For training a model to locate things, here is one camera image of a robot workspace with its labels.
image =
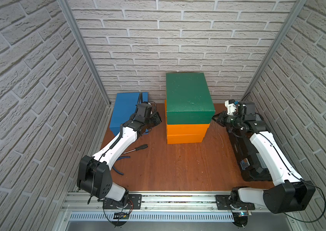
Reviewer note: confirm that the left corner aluminium post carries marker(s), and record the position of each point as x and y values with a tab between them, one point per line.
68	14

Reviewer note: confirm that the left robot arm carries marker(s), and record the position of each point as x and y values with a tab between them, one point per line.
94	173

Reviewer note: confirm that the green shoebox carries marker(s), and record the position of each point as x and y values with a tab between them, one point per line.
188	99

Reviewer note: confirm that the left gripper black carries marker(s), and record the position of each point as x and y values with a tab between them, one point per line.
154	119

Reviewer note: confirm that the corner aluminium post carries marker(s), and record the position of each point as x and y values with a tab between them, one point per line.
297	7
68	14

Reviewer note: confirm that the blue handled pliers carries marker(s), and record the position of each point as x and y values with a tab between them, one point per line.
117	168

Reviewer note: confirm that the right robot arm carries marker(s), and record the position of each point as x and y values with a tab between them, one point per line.
290	192

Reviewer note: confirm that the orange shoebox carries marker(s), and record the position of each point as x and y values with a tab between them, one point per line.
185	129
187	138

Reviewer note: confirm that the blue shoebox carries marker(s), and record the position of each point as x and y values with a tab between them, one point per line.
125	106

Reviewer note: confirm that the right corner aluminium post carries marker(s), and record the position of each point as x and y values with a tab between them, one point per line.
297	7

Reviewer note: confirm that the black plastic toolbox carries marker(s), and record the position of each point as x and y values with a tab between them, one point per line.
248	158

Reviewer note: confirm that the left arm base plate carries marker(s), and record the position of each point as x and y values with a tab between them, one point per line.
135	200

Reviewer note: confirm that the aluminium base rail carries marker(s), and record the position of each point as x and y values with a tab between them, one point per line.
155	206

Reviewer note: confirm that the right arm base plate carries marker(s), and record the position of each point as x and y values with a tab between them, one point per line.
222	202

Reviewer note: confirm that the orange shoebox front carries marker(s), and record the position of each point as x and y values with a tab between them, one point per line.
185	129

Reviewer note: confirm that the black handled screwdriver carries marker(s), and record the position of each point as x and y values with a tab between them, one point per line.
142	147

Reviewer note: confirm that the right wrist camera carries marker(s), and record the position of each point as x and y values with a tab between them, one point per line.
231	106

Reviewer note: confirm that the orange shoebox rear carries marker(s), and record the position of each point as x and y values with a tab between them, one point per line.
187	138

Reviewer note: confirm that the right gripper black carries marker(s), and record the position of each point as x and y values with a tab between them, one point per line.
222	115

